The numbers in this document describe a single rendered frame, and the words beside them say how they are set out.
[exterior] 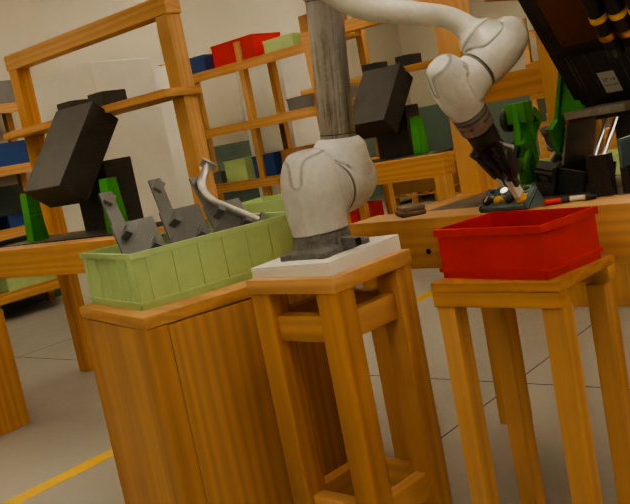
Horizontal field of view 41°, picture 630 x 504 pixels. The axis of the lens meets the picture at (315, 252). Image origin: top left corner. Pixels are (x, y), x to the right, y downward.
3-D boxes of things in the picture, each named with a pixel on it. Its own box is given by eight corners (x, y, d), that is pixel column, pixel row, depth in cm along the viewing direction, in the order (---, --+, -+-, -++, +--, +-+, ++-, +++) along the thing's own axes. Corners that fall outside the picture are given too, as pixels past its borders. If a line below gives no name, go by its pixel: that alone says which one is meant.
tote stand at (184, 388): (201, 580, 247) (142, 318, 236) (130, 531, 289) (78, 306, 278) (379, 489, 285) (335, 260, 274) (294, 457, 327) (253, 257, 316)
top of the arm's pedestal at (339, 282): (335, 294, 207) (332, 278, 206) (247, 295, 229) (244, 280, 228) (413, 262, 229) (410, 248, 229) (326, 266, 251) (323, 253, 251)
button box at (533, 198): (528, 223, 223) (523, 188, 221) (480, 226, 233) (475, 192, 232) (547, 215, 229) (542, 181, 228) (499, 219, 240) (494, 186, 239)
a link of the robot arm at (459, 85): (466, 128, 204) (503, 91, 206) (435, 78, 196) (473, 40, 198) (440, 122, 213) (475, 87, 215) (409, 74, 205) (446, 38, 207)
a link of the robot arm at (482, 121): (476, 121, 204) (487, 139, 207) (490, 96, 208) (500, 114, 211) (445, 126, 210) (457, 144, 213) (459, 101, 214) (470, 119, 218)
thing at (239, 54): (370, 254, 787) (324, 5, 755) (192, 265, 949) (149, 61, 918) (403, 241, 827) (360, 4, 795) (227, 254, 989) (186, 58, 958)
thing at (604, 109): (626, 115, 203) (624, 103, 203) (564, 125, 215) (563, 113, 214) (689, 98, 230) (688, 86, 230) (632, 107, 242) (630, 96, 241)
